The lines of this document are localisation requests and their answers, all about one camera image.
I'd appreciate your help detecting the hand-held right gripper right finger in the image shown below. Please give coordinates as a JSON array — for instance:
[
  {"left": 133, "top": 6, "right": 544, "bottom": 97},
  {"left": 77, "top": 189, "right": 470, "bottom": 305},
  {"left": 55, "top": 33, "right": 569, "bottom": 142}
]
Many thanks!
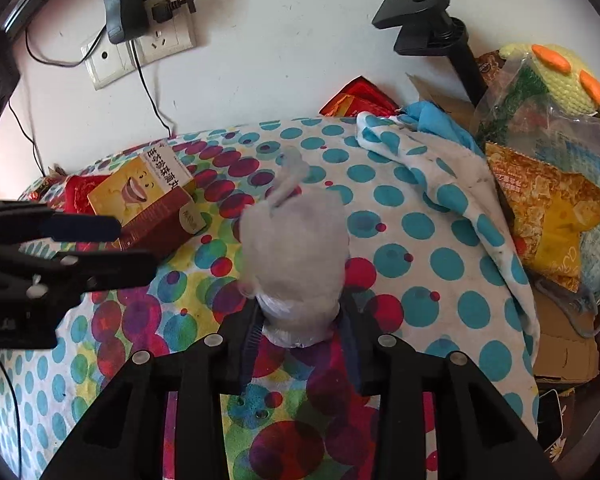
[{"left": 338, "top": 291, "right": 547, "bottom": 480}]

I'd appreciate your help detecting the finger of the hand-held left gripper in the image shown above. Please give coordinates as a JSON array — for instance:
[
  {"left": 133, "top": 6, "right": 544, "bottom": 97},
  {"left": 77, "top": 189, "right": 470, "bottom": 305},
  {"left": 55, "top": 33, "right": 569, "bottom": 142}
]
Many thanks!
[
  {"left": 0, "top": 199, "right": 124, "bottom": 244},
  {"left": 0, "top": 238, "right": 160, "bottom": 295}
]

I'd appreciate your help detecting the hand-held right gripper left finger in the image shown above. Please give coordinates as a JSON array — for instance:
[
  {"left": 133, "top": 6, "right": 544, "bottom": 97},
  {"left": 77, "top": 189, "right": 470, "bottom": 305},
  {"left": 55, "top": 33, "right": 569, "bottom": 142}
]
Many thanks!
[{"left": 40, "top": 304, "right": 265, "bottom": 480}]

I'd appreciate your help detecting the yellow and red box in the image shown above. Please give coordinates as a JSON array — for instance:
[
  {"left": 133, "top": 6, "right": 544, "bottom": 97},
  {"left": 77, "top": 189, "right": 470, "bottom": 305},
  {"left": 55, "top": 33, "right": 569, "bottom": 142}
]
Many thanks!
[{"left": 87, "top": 142, "right": 207, "bottom": 252}]

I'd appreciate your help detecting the white sock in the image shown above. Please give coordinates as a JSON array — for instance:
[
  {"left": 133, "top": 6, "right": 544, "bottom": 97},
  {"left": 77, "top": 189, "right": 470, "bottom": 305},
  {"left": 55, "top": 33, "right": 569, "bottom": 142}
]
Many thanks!
[{"left": 237, "top": 147, "right": 350, "bottom": 350}]

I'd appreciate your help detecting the red candy wrapper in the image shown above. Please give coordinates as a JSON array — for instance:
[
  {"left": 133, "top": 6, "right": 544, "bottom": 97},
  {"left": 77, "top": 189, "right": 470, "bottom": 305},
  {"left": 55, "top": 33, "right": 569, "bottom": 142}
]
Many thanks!
[{"left": 32, "top": 180, "right": 64, "bottom": 199}]

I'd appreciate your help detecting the polka dot bed sheet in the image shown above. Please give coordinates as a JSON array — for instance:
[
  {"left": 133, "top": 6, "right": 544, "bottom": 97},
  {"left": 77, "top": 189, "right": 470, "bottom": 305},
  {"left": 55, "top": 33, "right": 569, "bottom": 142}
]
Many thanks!
[{"left": 0, "top": 115, "right": 542, "bottom": 480}]

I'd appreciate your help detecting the white teal dotted cloth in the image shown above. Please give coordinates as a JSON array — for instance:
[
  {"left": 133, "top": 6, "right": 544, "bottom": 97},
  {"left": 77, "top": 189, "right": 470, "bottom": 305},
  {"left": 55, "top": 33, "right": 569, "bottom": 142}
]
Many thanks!
[{"left": 355, "top": 110, "right": 542, "bottom": 391}]

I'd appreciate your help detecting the black flat object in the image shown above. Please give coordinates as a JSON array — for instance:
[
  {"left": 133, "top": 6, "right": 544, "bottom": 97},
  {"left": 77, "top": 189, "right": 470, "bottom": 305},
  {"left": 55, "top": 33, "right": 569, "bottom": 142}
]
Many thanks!
[{"left": 536, "top": 388, "right": 568, "bottom": 455}]

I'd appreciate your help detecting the cardboard box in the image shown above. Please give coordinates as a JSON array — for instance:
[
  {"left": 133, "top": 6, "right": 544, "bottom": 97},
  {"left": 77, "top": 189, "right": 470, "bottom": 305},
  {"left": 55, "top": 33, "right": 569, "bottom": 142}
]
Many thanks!
[{"left": 529, "top": 280, "right": 600, "bottom": 387}]

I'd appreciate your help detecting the black power adapter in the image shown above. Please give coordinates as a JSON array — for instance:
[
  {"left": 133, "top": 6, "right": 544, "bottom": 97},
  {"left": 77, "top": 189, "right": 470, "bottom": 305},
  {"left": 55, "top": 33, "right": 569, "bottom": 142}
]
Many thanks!
[{"left": 103, "top": 0, "right": 152, "bottom": 46}]

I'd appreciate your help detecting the orange yellow snack bag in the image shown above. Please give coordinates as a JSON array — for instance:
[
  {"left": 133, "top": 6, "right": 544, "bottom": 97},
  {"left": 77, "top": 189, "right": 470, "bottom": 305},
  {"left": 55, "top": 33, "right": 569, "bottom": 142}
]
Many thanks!
[{"left": 484, "top": 142, "right": 600, "bottom": 293}]

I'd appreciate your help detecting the blue cloth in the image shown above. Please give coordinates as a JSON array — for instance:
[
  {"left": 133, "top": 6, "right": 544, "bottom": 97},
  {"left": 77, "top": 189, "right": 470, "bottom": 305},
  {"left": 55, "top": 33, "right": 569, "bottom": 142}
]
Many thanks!
[{"left": 403, "top": 100, "right": 485, "bottom": 157}]

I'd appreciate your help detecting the red snack packet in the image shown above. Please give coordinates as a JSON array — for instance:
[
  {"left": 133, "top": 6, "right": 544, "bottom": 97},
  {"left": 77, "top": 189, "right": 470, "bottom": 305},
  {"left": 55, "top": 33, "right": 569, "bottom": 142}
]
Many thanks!
[{"left": 319, "top": 75, "right": 400, "bottom": 119}]

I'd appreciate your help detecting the cardboard piece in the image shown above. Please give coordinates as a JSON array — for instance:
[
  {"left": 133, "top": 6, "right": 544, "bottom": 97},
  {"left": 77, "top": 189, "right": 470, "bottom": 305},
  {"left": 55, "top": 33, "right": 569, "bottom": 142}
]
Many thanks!
[{"left": 405, "top": 72, "right": 483, "bottom": 137}]

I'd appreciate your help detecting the clear plastic bag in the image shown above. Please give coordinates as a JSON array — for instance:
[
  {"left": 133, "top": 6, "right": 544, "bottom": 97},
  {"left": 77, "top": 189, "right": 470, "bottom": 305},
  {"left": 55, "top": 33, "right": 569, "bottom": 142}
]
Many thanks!
[{"left": 474, "top": 54, "right": 600, "bottom": 306}]

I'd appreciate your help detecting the yellow knit toy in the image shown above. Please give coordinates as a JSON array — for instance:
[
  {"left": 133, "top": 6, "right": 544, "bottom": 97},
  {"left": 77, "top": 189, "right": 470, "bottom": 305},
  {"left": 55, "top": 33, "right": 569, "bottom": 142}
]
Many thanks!
[{"left": 498, "top": 42, "right": 600, "bottom": 115}]

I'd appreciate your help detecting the black clamp stand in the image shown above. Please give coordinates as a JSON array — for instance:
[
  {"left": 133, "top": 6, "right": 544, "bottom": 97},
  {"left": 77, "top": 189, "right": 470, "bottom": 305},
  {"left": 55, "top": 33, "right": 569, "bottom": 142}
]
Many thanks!
[{"left": 371, "top": 0, "right": 489, "bottom": 109}]

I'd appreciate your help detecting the thin black cable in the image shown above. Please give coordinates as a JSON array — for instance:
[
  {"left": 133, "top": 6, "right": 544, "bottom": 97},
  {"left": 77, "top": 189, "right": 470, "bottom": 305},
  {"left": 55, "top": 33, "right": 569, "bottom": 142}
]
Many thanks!
[{"left": 0, "top": 350, "right": 25, "bottom": 478}]

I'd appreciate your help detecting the black wall cable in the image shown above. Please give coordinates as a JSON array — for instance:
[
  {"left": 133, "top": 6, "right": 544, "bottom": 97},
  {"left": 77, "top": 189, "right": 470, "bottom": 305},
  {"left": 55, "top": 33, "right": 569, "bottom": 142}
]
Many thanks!
[{"left": 7, "top": 25, "right": 107, "bottom": 177}]

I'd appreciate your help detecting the black adapter cable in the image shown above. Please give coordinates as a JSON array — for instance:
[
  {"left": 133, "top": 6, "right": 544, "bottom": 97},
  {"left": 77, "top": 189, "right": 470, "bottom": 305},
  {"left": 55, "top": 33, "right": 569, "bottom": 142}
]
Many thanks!
[{"left": 132, "top": 44, "right": 176, "bottom": 137}]

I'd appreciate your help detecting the white wall switch plate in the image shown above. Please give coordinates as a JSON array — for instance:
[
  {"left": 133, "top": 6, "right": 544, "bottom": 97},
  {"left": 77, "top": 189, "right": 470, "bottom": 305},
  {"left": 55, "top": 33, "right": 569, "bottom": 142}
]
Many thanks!
[{"left": 80, "top": 42, "right": 137, "bottom": 92}]

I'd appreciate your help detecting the white wall socket plate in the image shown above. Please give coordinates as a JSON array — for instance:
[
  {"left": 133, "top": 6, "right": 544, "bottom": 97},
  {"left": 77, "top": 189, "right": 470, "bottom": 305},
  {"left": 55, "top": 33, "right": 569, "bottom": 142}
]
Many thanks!
[{"left": 127, "top": 7, "right": 199, "bottom": 65}]

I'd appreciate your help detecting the black plug with cable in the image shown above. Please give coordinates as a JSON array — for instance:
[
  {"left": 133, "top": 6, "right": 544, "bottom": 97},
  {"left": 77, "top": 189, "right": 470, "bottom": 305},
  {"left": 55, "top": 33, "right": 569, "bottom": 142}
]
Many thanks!
[{"left": 145, "top": 0, "right": 207, "bottom": 25}]

